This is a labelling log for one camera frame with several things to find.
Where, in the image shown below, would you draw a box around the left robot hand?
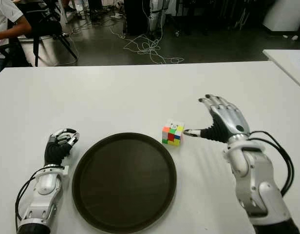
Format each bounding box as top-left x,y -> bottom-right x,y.
44,128 -> 80,167

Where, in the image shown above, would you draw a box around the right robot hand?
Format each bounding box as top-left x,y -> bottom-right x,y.
183,94 -> 251,142

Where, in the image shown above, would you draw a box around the multicoloured Rubik's cube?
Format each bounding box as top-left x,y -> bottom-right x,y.
161,118 -> 185,147

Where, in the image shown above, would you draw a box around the dark brown round plate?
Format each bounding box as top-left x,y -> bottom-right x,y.
72,132 -> 177,227

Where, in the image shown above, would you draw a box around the neighbouring white table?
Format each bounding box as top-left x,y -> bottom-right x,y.
262,49 -> 300,92

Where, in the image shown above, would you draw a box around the black armrest office chair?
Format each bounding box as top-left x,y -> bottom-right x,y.
0,18 -> 34,68

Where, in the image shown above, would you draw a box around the white cabinet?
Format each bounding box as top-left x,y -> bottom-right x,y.
262,0 -> 300,32

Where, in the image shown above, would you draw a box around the silver humanoid robot legs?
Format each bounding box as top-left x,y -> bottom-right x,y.
148,0 -> 170,32

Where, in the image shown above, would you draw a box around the black chair with splayed legs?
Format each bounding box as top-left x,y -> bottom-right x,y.
17,0 -> 79,67

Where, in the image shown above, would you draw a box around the tall black cabinet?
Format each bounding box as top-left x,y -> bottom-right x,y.
124,0 -> 150,36

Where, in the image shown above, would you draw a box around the person in white shirt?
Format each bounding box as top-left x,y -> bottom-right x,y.
0,0 -> 33,76

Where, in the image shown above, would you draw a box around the left arm black cables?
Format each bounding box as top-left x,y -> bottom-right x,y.
15,170 -> 43,232

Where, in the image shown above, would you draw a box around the arm black cables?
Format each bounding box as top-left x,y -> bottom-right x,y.
15,170 -> 43,232
248,131 -> 295,197

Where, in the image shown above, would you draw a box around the right arm black cables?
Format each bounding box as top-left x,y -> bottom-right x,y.
248,131 -> 295,197

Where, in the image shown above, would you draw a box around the tangled white floor cable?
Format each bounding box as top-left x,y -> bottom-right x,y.
110,24 -> 185,64

